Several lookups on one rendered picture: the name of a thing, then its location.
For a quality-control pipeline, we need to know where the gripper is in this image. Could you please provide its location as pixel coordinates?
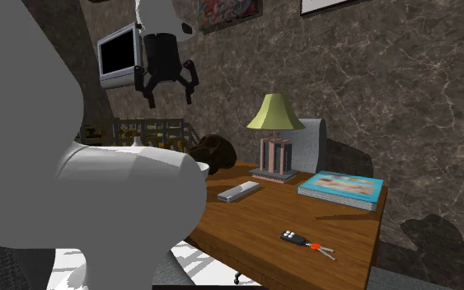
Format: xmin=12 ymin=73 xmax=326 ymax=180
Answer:
xmin=134 ymin=33 xmax=200 ymax=110

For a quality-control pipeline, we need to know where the dark slatted rack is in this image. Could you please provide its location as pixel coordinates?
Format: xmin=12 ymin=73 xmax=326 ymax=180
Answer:
xmin=77 ymin=117 xmax=201 ymax=152

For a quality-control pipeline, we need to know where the dark brown bag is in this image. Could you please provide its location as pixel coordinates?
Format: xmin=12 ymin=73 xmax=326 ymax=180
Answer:
xmin=186 ymin=133 xmax=238 ymax=176

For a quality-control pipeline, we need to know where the white bowl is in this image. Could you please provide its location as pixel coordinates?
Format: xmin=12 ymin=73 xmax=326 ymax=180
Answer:
xmin=195 ymin=161 xmax=211 ymax=183

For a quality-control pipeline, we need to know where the green shade table lamp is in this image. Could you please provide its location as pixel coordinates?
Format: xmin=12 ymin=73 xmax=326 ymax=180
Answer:
xmin=246 ymin=93 xmax=306 ymax=185

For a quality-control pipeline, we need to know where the grey remote control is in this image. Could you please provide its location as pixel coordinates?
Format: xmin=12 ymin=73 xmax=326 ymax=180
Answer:
xmin=217 ymin=180 xmax=262 ymax=203

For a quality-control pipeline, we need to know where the grey upholstered chair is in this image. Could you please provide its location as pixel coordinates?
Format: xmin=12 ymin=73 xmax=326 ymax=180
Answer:
xmin=289 ymin=118 xmax=329 ymax=175

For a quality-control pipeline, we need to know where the wooden desk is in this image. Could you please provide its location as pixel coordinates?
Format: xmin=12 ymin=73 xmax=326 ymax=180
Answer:
xmin=184 ymin=160 xmax=390 ymax=290

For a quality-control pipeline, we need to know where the black key fob with keys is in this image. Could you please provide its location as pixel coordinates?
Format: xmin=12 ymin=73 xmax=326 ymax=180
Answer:
xmin=279 ymin=230 xmax=336 ymax=262

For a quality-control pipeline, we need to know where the teal hardcover book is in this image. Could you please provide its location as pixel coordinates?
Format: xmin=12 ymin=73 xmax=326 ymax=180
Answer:
xmin=296 ymin=170 xmax=385 ymax=213

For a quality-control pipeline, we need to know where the grey wall television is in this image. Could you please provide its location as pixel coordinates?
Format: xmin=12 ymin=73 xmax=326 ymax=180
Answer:
xmin=96 ymin=21 xmax=143 ymax=91

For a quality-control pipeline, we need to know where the colourful framed wall picture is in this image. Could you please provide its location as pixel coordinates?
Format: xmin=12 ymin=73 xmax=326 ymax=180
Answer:
xmin=197 ymin=0 xmax=265 ymax=34

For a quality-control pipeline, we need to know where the white framed wall picture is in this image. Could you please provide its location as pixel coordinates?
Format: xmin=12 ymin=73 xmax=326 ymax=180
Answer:
xmin=299 ymin=0 xmax=373 ymax=18

